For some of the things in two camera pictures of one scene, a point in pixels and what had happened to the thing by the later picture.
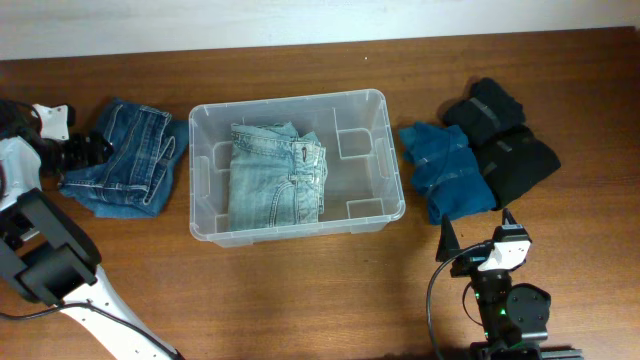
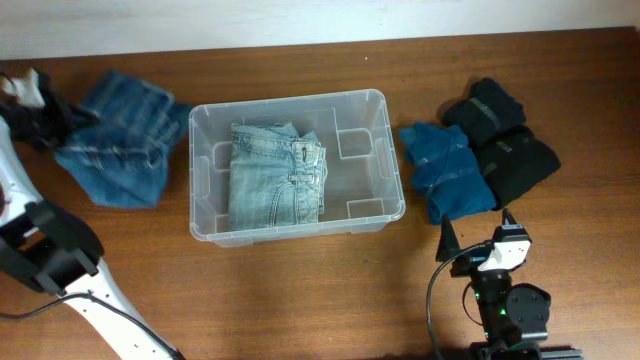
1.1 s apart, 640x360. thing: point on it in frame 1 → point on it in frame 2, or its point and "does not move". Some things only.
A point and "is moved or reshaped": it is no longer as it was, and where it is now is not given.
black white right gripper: [447, 243] does not move
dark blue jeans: [134, 182] is moved or reshaped
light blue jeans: [278, 177] does not move
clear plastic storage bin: [292, 167] does not move
